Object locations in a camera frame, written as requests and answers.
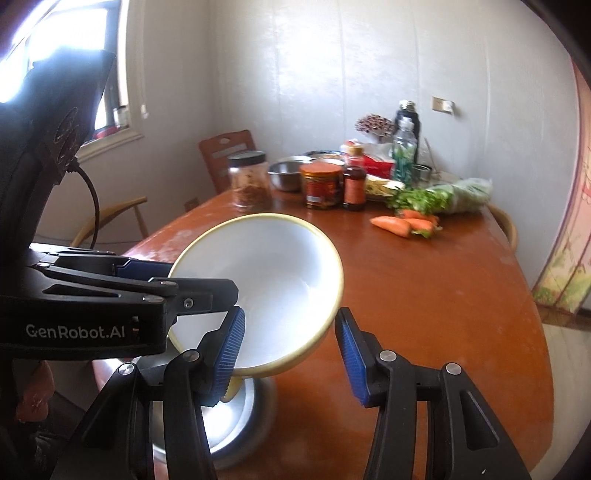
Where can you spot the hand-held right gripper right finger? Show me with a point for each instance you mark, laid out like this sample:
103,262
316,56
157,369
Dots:
353,360

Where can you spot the pink cartoon door panel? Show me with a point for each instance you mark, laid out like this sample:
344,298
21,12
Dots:
570,230

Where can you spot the large steel bowl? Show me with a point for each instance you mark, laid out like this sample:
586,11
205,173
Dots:
240,424

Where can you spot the orange carrot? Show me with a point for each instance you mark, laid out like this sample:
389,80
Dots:
420,224
390,225

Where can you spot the bag of green herbs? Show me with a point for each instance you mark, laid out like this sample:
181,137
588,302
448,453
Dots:
457,194

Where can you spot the red-lid pickle jar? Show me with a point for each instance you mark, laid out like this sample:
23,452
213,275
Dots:
322,187

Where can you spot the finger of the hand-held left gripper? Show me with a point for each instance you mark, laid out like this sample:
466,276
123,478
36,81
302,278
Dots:
203,295
143,267

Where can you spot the white wall socket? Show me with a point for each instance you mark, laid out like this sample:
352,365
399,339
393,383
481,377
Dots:
442,105

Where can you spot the red and white tissue packet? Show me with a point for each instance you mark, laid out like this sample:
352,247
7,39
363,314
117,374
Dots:
381,161

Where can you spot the patterned ceramic bowl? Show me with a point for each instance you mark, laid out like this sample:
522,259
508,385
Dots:
323,154

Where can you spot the person's left hand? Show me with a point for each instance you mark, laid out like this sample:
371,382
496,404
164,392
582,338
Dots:
32,392

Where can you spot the small metal cup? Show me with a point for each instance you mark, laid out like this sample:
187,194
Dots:
421,175

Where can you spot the brown slatted wooden chair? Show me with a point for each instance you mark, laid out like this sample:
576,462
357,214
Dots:
221,147

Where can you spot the dark sauce bottle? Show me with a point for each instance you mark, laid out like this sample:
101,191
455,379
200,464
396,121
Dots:
354,187

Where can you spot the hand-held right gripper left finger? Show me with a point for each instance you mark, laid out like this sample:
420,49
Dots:
228,357

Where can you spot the clear plastic bottle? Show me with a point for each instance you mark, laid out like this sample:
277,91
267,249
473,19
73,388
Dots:
405,152

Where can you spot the small jar on windowsill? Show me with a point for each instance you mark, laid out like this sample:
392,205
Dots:
120,115

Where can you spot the plate of food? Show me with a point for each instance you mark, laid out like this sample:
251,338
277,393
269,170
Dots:
383,188

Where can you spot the curved-back wooden chair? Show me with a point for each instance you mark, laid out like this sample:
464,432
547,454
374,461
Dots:
115,212
505,226

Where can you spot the dried flower decoration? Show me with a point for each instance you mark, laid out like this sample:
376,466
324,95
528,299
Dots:
374,124

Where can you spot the white bowl with yellow rim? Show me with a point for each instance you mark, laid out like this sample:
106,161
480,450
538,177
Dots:
277,272

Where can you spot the steel mixing bowl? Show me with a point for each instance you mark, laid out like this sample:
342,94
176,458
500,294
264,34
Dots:
288,177

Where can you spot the black-lid jar of pickled strips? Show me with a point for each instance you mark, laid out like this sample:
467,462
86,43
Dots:
249,182

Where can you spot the black thermos flask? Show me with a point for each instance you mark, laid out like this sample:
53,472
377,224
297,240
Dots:
411,110

